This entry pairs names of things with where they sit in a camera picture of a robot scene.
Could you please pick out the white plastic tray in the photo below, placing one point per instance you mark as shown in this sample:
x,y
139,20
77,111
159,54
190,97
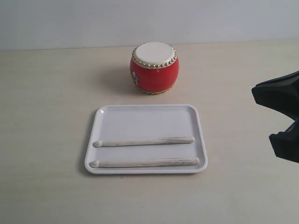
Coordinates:
x,y
138,122

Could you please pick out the small red drum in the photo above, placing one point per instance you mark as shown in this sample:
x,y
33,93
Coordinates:
x,y
154,67

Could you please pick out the whitewashed drumstick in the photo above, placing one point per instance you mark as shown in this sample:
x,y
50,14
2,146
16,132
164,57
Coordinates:
x,y
153,141
146,163

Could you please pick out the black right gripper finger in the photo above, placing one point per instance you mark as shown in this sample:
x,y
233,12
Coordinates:
x,y
286,144
280,94

